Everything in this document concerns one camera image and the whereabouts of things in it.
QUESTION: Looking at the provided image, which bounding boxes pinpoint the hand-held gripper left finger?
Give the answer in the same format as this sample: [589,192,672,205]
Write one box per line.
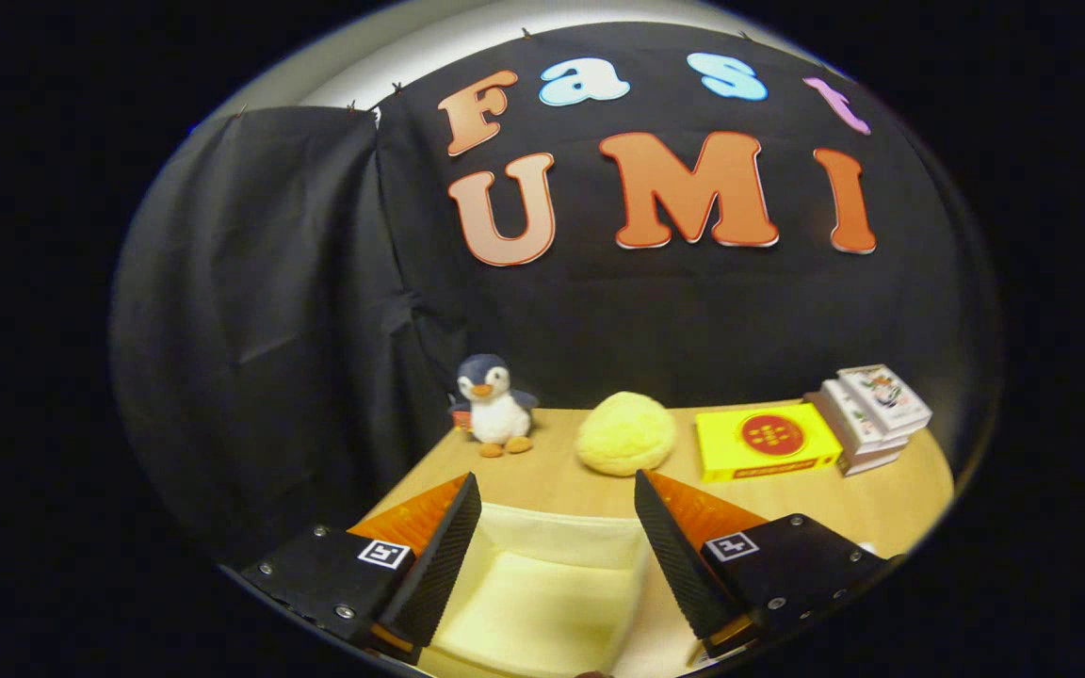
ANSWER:
[241,472,484,665]

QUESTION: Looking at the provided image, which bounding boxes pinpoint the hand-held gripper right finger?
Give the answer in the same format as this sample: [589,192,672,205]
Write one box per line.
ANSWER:
[634,470,903,660]

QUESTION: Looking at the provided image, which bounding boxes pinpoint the cream fabric storage box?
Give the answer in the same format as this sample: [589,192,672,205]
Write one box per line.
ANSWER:
[415,501,704,678]

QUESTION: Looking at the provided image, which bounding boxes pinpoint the yellow round plush bun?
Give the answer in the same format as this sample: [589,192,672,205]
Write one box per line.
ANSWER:
[575,392,677,477]

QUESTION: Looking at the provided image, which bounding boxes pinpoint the yellow book with red circle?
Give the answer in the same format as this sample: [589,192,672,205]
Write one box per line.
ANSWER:
[694,402,844,483]

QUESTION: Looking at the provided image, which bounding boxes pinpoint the penguin plush toy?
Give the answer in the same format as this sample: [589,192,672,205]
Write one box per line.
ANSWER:
[448,354,540,459]

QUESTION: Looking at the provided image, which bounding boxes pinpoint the brown cover book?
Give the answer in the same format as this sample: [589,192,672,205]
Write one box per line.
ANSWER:
[803,391,903,477]

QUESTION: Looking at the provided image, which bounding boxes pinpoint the white book with floral cover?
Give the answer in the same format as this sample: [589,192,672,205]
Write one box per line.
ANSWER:
[836,364,933,436]

